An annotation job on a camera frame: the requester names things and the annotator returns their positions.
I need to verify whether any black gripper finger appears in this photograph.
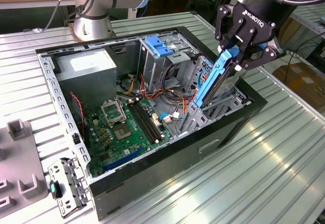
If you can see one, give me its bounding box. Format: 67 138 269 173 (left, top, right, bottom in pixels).
215 5 246 53
235 27 287 71

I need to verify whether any hard disk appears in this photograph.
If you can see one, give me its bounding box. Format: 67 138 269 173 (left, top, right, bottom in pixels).
194 45 246 109

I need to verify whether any grey metal disk bay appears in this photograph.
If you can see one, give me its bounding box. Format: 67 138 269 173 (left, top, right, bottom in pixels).
175 55 253 137

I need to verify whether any brown cardboard box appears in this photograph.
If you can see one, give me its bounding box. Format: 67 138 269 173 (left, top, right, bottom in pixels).
273 61 325 108

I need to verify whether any metal slat side table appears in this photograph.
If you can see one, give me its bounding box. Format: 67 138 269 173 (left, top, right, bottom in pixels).
289 4 325 36

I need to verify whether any blue plastic drive latch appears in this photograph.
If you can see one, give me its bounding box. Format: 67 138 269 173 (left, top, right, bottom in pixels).
145 36 175 58

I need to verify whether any grey metal drive cage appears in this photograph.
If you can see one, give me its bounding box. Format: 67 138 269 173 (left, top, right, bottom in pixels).
138 32 201 92

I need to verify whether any black RAM slot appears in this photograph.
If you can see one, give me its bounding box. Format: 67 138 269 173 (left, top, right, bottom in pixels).
131 102 157 144
127 102 155 145
137 100 164 141
134 101 160 142

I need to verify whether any CPU socket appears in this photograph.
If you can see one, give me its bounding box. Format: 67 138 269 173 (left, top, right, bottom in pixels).
113 123 133 141

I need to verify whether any grey power supply unit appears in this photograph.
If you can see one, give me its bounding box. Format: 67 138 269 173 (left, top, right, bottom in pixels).
54 48 118 108

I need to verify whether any black open PC case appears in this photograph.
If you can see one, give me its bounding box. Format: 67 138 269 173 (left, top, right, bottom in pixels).
35 25 269 221

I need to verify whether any long blue expansion slot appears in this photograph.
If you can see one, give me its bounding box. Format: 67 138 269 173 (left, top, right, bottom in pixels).
103 146 144 173

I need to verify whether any green motherboard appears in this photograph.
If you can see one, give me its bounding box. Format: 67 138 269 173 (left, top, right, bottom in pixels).
85 97 176 179

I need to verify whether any small black blue-ringed tool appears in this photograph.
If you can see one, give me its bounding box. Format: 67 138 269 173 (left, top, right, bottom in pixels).
48 179 63 200

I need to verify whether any grey parts rack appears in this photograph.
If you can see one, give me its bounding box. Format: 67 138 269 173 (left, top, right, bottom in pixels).
0 118 50 219

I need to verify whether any long blue data wire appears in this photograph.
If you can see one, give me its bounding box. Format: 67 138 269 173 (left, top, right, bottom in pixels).
197 66 213 97

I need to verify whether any multicolour power wire bundle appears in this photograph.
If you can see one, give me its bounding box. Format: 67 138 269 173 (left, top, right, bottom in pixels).
138 74 200 115

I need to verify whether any short blue data wire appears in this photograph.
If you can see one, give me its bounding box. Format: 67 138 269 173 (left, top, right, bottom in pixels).
159 111 184 123

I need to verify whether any yellow black power wire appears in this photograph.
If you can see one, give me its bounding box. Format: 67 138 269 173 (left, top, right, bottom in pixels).
121 76 137 95

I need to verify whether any metal socket cover frame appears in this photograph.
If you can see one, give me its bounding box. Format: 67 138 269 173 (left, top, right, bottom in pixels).
101 99 127 127

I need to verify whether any grey slot retention bracket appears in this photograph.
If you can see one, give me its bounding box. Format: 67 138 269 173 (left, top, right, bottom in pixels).
47 156 92 219

